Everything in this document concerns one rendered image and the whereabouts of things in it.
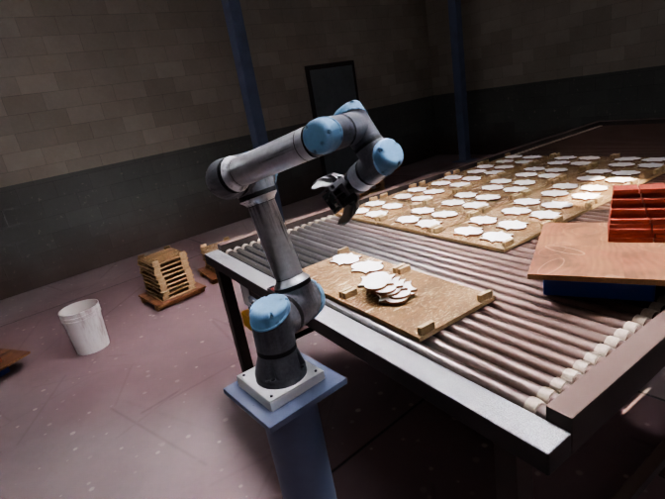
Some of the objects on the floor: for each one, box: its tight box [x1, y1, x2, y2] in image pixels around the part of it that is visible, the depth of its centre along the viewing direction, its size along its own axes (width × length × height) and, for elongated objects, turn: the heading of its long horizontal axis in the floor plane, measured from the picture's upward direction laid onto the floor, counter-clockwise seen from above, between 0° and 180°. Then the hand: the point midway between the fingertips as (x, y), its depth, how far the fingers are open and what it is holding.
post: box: [222, 0, 285, 222], centre depth 566 cm, size 34×34×440 cm
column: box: [224, 352, 347, 499], centre depth 149 cm, size 38×38×87 cm
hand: (330, 203), depth 136 cm, fingers open, 14 cm apart
